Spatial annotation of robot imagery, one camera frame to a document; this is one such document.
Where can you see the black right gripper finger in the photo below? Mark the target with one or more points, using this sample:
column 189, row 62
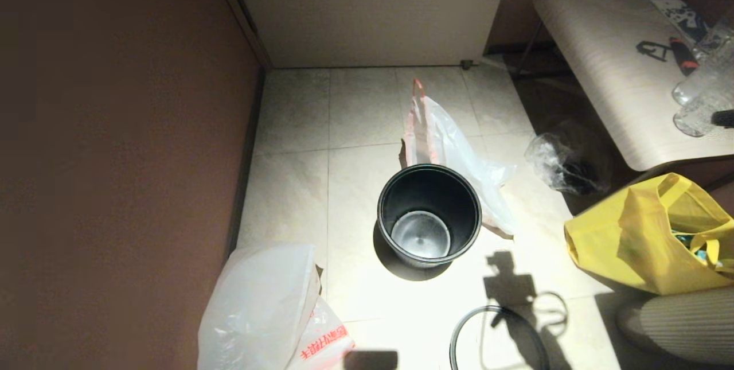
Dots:
column 723, row 118

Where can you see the used red-printed trash bag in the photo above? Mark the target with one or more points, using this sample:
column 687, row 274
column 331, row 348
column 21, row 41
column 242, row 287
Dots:
column 447, row 140

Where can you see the yellow shopping bag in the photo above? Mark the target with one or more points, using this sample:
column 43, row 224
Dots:
column 625, row 244

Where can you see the crumpled clear plastic bag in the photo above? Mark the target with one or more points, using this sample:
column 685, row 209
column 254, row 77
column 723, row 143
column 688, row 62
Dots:
column 550, row 158

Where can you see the black round trash bin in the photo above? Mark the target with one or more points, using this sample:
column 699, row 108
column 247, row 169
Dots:
column 424, row 198

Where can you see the new white plastic bag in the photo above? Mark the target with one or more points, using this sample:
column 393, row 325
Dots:
column 258, row 301

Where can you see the clear plastic bottle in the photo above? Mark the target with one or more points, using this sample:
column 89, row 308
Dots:
column 697, row 120
column 719, row 37
column 702, row 80

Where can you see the red black hand tool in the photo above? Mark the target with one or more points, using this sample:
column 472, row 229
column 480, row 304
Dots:
column 683, row 55

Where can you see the black clip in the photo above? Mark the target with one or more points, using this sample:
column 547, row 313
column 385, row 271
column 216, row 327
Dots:
column 651, row 49

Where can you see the blue white printed paper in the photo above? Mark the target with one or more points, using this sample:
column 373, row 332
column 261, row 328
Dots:
column 682, row 17

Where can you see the beige wood-grain table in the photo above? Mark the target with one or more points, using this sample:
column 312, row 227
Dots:
column 596, row 37

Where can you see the black metal table leg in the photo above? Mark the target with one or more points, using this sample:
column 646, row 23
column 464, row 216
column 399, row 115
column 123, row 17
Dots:
column 530, row 49

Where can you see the beige ribbed cushion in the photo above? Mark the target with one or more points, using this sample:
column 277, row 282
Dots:
column 682, row 330

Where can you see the small metal cabinet foot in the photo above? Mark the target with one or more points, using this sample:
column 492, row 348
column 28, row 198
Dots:
column 467, row 64

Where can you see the white cabinet panel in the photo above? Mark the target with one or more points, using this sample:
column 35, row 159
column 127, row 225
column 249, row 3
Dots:
column 373, row 8

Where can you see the dark robot chest edge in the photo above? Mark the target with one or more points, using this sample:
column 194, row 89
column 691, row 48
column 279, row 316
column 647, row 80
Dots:
column 370, row 360

